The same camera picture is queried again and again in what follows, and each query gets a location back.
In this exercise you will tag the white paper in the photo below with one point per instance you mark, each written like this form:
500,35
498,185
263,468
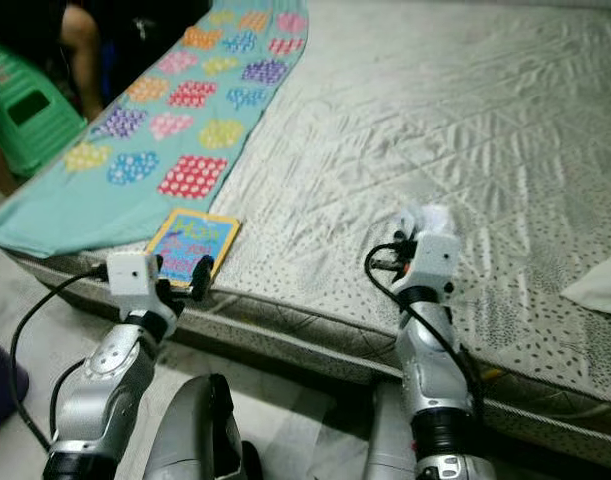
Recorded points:
425,218

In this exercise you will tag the yellow-edged blue children's book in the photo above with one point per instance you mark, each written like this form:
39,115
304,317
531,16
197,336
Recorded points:
195,232

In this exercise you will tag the teal blanket with colourful patches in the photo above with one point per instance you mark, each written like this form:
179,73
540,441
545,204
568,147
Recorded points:
125,215

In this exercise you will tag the grey quilted mattress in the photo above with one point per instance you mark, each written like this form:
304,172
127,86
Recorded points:
425,130

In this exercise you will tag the grey robot left leg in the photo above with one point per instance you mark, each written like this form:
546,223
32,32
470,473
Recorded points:
195,430

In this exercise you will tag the grey robot leg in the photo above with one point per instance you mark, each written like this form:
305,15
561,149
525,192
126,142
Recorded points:
385,440
195,430

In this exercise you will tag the grey robot right leg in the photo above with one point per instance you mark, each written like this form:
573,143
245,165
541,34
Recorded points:
385,440

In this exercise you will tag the purple plastic waste bin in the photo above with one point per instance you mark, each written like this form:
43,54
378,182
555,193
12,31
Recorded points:
0,385

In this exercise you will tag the green plastic stool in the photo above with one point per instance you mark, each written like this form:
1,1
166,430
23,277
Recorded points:
20,135

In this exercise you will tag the black bag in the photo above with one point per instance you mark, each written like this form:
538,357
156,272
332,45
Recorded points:
145,40

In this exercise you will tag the person's bare leg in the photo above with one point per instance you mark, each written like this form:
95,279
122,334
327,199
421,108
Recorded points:
83,55

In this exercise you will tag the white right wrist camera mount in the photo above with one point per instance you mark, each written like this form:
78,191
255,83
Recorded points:
433,262

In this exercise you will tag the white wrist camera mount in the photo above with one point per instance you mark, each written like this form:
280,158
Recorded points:
433,262
130,275

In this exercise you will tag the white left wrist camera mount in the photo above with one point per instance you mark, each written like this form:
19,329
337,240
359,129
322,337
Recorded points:
130,275

